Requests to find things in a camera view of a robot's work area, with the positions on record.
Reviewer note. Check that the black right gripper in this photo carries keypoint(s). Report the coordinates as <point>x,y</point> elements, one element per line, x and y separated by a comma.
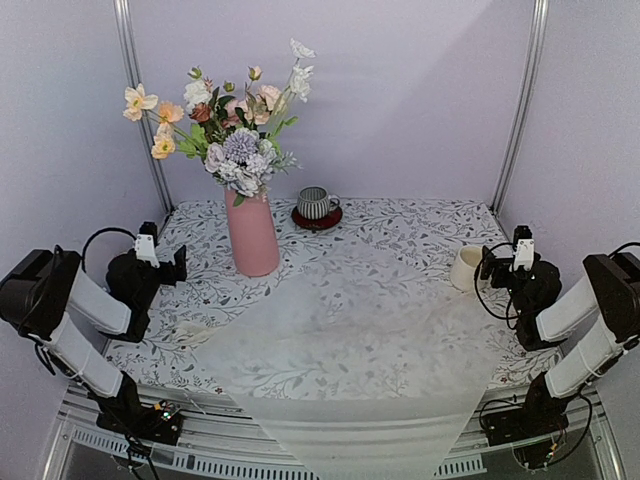
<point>490,266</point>

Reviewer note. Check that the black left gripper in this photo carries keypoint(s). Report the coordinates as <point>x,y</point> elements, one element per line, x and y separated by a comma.
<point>180,266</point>

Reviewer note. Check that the rust red rose stem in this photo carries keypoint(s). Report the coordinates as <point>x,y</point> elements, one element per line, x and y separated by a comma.
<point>205,117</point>

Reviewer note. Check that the pink peony flower stem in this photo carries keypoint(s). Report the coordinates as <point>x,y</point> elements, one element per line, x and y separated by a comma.
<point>231,111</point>

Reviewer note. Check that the white translucent wrapping paper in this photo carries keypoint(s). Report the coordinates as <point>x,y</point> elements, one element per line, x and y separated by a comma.
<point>360,366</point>

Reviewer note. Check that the white peony flower stem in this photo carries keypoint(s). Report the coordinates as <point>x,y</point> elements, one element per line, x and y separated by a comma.
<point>200,90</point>

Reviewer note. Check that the white rose flower stem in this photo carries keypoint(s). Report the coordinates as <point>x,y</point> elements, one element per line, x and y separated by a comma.
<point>297,87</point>

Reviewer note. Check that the orange blossom flower stem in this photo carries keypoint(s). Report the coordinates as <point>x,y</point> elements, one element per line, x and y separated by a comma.
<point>169,137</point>

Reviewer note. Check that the peach rose flower stem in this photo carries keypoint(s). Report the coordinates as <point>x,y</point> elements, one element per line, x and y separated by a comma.
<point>263,101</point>

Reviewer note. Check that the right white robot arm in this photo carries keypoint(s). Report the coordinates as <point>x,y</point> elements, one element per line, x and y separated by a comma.
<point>543,315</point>

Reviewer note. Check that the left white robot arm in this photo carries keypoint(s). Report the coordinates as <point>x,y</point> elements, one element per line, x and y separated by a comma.
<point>39,295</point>

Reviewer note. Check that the pink tall vase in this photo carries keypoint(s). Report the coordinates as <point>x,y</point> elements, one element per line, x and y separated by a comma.
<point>252,233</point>

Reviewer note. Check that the cream white mug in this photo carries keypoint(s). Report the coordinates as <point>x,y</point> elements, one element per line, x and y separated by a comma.
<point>464,267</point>

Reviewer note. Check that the floral patterned table mat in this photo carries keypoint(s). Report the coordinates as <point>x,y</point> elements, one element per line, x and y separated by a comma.
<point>424,234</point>

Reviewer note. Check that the striped grey ceramic cup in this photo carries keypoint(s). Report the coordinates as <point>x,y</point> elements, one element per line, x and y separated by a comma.
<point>315,202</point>

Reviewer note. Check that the dark red saucer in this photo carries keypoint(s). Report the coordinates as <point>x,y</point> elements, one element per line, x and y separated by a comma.
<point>332,219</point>

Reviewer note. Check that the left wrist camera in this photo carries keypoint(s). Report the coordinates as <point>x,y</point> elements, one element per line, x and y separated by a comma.
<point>145,244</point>

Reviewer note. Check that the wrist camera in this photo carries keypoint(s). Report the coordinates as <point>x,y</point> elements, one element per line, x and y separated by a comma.
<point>523,249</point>
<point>145,244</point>

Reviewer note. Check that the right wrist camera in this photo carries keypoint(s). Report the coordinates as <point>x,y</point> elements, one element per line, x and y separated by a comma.
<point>523,249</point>

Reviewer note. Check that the right aluminium frame post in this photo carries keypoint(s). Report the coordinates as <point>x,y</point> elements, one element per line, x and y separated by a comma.
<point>531,68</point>

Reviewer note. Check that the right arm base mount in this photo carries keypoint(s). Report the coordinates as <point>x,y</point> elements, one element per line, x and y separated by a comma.
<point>540,414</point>

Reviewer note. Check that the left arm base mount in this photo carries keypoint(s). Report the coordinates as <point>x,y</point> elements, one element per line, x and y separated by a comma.
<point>125,414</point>

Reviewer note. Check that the aluminium front rail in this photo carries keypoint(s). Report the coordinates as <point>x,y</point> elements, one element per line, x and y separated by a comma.
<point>220,441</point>

